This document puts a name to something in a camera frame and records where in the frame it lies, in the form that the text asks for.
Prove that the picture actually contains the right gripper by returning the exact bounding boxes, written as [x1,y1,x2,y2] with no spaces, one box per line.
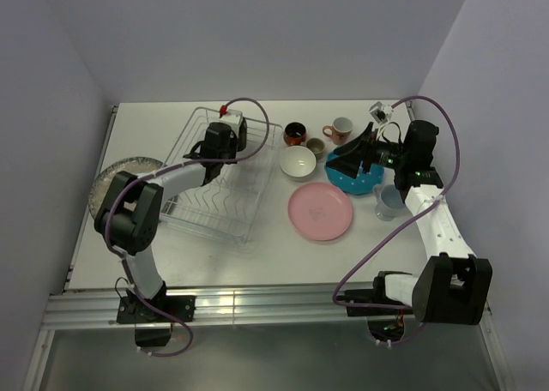
[327,122,410,179]

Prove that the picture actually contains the blue polka dot plate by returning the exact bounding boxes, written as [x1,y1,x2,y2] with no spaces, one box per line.
[324,152,384,196]

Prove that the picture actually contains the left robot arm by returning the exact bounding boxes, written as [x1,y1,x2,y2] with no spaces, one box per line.
[94,114,247,322]

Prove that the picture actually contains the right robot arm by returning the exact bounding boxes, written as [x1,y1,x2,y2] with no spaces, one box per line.
[327,120,492,325]

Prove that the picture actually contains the pink mug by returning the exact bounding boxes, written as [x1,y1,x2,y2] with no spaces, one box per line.
[323,117,353,146]

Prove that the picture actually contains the small olive green cup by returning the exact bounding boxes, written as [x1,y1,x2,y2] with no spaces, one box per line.
[305,138,326,160]

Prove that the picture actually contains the white bowl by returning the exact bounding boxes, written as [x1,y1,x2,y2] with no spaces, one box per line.
[280,146,317,182]

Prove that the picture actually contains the light blue footed cup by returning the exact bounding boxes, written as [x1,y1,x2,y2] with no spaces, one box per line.
[372,184,406,221]

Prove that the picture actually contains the black and orange cup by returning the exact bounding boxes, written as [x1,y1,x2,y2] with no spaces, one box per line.
[284,122,307,147]

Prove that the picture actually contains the pink plate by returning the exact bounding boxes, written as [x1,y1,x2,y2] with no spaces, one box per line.
[287,182,353,242]

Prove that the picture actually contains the speckled grey plate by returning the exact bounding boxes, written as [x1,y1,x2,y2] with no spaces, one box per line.
[87,156,164,220]

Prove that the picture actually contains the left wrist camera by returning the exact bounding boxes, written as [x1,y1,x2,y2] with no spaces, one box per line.
[219,105,244,132]

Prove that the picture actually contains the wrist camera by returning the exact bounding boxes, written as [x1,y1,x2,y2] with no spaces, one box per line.
[369,101,393,125]
[219,105,244,132]

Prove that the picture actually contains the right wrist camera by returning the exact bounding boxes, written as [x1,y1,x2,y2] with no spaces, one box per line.
[369,101,393,125]

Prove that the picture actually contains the white wire dish rack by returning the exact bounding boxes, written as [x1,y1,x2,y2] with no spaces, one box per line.
[160,117,282,244]

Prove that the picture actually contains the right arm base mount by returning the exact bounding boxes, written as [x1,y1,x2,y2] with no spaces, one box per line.
[336,288,407,347]

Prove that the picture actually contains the aluminium mounting rail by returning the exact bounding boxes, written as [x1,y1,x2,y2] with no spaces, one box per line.
[42,279,490,330]

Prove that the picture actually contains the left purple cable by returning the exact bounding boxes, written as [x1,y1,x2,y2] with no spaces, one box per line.
[105,96,195,358]

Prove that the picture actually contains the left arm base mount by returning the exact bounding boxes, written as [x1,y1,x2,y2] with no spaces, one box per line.
[116,293,196,350]

